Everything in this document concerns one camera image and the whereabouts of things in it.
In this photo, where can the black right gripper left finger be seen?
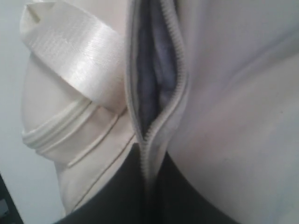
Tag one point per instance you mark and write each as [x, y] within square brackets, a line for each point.
[121, 201]

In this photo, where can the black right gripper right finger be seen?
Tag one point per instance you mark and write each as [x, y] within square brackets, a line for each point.
[175, 200]

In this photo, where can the cream duffel bag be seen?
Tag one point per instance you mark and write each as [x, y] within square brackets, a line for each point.
[212, 83]

